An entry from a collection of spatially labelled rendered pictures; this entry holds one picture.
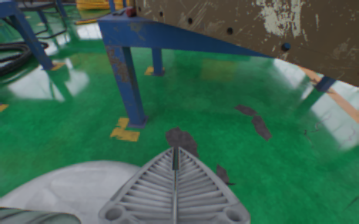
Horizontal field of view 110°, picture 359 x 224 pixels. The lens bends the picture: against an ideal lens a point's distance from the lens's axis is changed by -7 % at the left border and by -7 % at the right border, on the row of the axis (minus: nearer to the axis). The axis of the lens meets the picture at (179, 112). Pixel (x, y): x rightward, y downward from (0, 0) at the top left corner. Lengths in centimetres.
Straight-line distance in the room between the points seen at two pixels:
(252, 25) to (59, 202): 63
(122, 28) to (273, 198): 103
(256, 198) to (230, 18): 78
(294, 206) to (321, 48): 80
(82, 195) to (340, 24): 63
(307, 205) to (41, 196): 107
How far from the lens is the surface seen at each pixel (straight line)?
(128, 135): 96
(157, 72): 148
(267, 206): 88
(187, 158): 16
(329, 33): 28
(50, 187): 54
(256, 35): 30
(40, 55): 209
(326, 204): 108
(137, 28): 62
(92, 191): 48
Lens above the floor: 75
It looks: 45 degrees down
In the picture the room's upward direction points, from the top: 2 degrees clockwise
